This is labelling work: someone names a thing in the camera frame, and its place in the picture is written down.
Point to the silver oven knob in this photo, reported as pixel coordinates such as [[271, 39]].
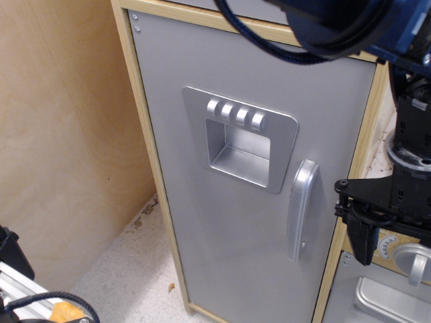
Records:
[[413, 260]]

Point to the wooden toy kitchen frame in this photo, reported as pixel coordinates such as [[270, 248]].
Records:
[[141, 101]]

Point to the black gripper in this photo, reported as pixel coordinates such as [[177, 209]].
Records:
[[400, 201]]

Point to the grey oven door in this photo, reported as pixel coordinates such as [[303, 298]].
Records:
[[340, 306]]

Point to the silver fridge door handle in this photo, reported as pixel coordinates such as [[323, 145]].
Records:
[[301, 190]]

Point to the black box lower left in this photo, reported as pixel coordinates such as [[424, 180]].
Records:
[[12, 254]]

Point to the orange tape piece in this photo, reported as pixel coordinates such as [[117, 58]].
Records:
[[66, 312]]

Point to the grey toy fridge door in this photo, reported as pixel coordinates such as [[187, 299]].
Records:
[[235, 218]]

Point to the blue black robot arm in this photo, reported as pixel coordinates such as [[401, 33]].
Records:
[[398, 33]]

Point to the silver oven door handle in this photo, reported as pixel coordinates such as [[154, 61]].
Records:
[[388, 304]]

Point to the silver dispenser panel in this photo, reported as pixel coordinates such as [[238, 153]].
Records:
[[248, 142]]

